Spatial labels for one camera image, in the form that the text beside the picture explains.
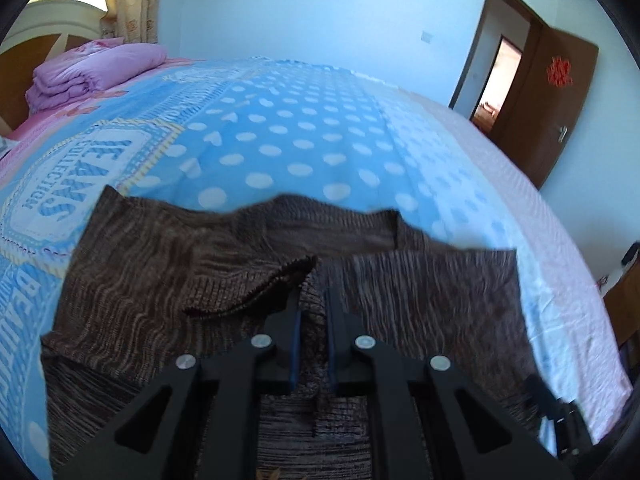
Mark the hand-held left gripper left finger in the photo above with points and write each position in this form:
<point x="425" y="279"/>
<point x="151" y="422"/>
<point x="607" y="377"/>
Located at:
<point x="295" y="345"/>

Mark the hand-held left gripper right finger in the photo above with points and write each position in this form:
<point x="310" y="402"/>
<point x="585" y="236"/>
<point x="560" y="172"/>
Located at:
<point x="331" y="345"/>

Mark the brown knitted sweater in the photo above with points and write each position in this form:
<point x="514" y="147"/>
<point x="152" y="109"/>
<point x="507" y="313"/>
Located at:
<point x="150" y="270"/>

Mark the wooden bedside cabinet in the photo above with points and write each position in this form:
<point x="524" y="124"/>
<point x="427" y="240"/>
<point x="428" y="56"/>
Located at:
<point x="625" y="305"/>

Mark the white textured mattress cover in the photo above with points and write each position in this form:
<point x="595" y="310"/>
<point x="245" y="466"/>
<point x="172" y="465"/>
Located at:
<point x="550" y="240"/>

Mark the black object on cabinet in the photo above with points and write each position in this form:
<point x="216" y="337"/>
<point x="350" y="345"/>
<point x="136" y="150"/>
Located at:
<point x="632" y="254"/>

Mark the blue polka dot bedsheet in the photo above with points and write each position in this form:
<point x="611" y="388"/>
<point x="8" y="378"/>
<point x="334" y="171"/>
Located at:
<point x="300" y="135"/>

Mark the wooden furniture beyond doorway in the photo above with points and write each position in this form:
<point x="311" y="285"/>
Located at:
<point x="484" y="116"/>

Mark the brown wooden door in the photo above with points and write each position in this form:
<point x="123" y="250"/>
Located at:
<point x="555" y="125"/>

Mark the folded pink quilt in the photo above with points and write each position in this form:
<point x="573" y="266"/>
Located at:
<point x="100" y="70"/>

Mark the red paper door decoration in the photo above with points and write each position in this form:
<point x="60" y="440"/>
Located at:
<point x="560" y="72"/>

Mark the yellow patterned curtain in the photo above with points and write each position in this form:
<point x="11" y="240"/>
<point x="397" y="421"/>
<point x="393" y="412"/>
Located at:
<point x="135" y="5"/>

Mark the wooden bed headboard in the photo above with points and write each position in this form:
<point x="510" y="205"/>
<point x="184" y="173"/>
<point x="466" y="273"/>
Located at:
<point x="15" y="75"/>

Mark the brown door frame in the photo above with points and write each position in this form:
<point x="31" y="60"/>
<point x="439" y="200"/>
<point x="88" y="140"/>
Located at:
<point x="470" y="60"/>

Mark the white wall switch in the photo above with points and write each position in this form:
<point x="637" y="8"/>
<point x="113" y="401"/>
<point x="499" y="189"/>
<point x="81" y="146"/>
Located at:
<point x="427" y="36"/>

